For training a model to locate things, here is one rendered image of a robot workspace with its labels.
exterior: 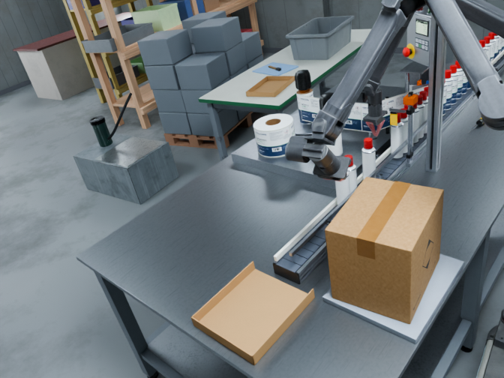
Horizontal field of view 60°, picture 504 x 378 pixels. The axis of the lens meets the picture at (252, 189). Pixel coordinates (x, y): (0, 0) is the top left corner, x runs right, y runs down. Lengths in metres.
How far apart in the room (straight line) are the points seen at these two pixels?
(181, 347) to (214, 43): 3.04
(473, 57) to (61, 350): 2.52
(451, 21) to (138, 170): 3.00
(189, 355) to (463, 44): 1.71
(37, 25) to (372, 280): 9.07
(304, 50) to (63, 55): 4.78
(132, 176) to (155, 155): 0.30
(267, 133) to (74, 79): 6.03
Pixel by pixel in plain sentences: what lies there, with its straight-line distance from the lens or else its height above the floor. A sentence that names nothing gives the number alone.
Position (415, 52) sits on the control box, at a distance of 1.92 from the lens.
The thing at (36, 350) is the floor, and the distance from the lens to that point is 2.98.
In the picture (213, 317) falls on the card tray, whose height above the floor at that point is 0.83.
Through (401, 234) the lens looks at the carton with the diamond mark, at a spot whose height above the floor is 1.12.
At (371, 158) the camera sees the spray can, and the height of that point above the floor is 1.01.
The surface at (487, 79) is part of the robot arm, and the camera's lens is 1.09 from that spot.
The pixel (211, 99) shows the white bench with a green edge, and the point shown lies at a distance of 3.38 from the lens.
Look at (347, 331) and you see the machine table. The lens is 1.35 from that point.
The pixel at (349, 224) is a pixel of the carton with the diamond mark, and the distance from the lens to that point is 1.24.
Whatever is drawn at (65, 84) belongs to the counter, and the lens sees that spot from 7.80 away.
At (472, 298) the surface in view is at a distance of 2.13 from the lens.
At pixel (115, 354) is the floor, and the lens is 2.68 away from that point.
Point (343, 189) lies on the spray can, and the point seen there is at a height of 0.99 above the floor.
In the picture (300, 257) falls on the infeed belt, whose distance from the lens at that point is 1.52.
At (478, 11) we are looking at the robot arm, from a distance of 1.55.
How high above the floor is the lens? 1.87
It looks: 31 degrees down
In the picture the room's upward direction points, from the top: 12 degrees counter-clockwise
